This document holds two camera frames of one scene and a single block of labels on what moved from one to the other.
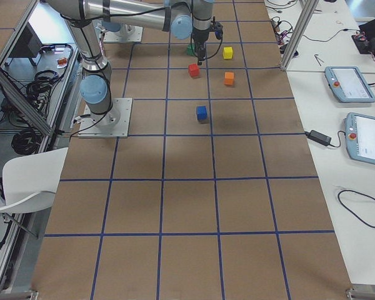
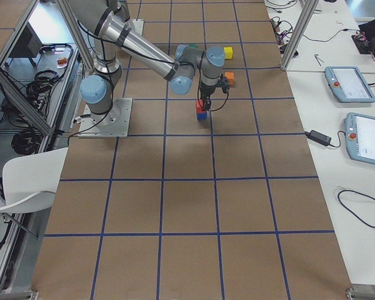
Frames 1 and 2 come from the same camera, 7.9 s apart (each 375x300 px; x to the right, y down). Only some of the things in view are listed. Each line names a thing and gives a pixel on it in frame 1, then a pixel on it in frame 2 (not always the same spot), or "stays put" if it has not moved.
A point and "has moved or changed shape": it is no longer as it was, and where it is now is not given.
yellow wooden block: x=227 y=52 stays put
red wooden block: x=193 y=70 has moved or changed shape
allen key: x=317 y=58 stays put
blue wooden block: x=202 y=112 stays put
